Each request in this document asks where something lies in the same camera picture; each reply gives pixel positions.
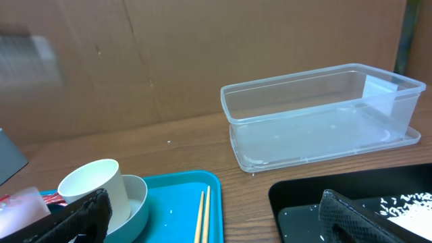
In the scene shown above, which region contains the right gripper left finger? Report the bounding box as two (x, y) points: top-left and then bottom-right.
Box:
(1, 189), (112, 243)

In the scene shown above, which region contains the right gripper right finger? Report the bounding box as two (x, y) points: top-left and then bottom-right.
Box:
(319, 190), (430, 243)

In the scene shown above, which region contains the white paper cup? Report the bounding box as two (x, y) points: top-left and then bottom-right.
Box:
(57, 159), (131, 234)

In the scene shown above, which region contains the grey dishwasher rack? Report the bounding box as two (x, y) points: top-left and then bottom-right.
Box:
(0, 129), (28, 184)

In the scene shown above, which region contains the red snack wrapper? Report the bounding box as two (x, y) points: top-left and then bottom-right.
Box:
(1, 192), (68, 207)

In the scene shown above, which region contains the black plastic tray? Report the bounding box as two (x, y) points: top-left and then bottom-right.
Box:
(269, 163), (431, 242)

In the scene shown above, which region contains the grey-green bowl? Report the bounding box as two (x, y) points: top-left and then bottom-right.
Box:
(104, 175), (149, 243)

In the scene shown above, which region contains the pile of white rice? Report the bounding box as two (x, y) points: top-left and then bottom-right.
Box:
(379, 192), (431, 241)

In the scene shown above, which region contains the teal plastic tray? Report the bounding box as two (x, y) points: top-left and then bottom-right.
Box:
(0, 169), (225, 243)

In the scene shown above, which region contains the clear plastic container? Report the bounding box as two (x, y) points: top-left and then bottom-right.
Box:
(220, 63), (426, 173)

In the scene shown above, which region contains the left wooden chopstick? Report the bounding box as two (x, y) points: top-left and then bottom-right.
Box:
(194, 192), (205, 243)

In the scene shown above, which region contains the wooden chopstick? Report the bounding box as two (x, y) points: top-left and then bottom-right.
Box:
(202, 186), (211, 243)
(194, 192), (205, 243)

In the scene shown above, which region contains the right wooden chopstick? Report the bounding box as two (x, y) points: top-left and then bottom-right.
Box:
(202, 186), (211, 243)

